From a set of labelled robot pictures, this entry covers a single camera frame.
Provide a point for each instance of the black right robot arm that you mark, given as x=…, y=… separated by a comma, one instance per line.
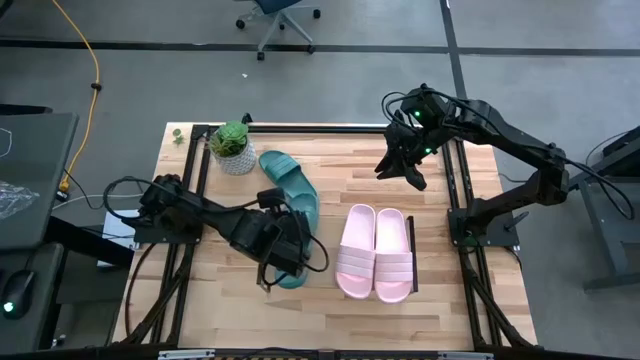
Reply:
x=520, y=145

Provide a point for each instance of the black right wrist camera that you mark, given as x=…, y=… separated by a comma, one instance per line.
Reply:
x=420, y=105

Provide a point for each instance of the succulent in white patterned pot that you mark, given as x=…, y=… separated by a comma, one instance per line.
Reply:
x=240, y=160

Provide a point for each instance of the clear plastic bag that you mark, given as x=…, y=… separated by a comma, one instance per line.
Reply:
x=12, y=197

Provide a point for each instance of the black computer mouse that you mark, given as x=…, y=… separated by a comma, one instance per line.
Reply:
x=17, y=292

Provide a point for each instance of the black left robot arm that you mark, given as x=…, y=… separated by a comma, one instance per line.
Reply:
x=220, y=220

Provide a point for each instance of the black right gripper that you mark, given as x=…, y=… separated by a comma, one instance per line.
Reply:
x=412, y=142

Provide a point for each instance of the office chair base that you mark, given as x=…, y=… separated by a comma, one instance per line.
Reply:
x=280, y=17

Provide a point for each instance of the black aluminium table frame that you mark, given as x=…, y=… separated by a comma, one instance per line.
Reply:
x=300, y=129

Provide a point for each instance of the pink rubber slide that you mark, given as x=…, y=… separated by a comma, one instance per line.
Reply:
x=356, y=250
x=394, y=260

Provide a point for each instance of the silver metal bracket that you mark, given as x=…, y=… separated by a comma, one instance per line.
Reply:
x=186, y=355
x=465, y=356

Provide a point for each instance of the dark grey desk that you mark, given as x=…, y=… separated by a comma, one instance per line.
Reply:
x=35, y=165

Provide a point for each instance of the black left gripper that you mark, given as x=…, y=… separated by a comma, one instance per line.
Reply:
x=290, y=245

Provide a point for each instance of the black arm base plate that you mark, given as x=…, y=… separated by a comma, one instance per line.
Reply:
x=165, y=235
x=500, y=227

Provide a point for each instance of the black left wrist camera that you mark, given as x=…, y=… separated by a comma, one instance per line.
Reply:
x=271, y=197

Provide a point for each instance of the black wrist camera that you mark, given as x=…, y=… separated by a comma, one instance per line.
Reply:
x=271, y=197
x=420, y=105

